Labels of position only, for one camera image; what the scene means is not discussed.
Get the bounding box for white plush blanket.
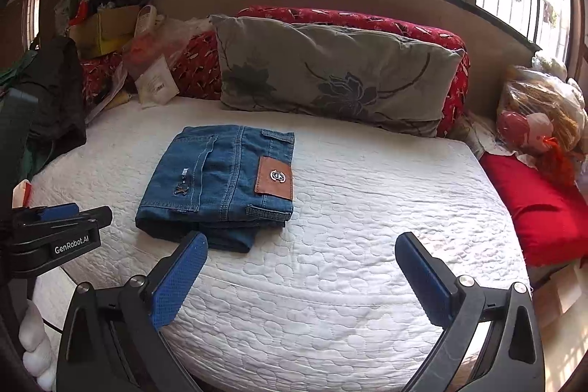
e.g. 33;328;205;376
21;300;53;388

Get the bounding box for dark hanging garment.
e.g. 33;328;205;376
18;36;88;177

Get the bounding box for white quilted bed cover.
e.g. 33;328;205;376
28;96;534;392

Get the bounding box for plastic bag with doll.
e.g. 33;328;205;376
496;66;588;186

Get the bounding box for red printed blanket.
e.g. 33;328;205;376
80;6;472;138

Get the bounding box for white paper packet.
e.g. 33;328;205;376
135;57;180;108

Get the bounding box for plain red pillow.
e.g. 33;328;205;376
478;153;588;269

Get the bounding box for blue denim pants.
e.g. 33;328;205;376
135;125;295;254

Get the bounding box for clear plastic bag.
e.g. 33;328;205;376
122;18;212;80

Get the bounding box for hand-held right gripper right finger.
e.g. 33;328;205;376
395;231;545;392

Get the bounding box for white plastic bottle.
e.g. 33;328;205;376
137;5;159;37

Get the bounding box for cardboard box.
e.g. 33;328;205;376
69;5;141;60

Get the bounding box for grey floral pillow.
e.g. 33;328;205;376
209;14;465;139

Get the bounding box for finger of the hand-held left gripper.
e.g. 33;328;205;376
14;203;114;233
0;93;40;213

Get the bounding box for black cable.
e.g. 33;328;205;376
34;305;65;335

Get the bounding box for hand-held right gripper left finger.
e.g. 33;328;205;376
56;231;208;392

